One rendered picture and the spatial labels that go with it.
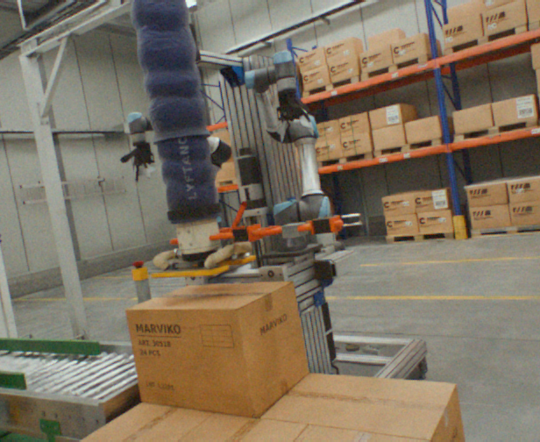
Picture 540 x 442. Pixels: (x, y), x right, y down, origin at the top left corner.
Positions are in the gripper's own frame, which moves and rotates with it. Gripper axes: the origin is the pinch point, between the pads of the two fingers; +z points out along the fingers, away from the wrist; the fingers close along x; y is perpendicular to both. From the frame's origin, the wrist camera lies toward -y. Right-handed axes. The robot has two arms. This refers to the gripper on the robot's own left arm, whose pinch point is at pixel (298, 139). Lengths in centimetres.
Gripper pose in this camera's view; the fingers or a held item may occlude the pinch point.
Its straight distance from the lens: 204.4
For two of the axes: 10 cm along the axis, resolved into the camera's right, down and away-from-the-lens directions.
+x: 7.9, -1.0, -6.0
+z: 1.7, 9.8, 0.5
